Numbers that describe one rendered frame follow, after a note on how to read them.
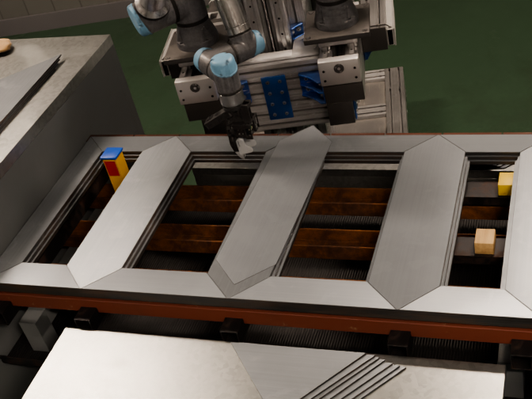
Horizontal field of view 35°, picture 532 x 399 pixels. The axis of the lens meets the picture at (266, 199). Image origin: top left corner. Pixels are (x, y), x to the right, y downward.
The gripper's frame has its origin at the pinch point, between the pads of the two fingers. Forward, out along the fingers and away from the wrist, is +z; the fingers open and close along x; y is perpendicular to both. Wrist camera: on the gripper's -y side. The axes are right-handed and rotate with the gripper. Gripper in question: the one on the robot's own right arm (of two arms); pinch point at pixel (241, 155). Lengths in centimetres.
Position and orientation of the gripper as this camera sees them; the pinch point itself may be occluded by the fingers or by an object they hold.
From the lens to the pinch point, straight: 271.9
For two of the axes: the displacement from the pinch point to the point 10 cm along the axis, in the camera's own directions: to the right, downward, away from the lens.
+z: 2.0, 7.8, 5.9
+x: 2.8, -6.3, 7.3
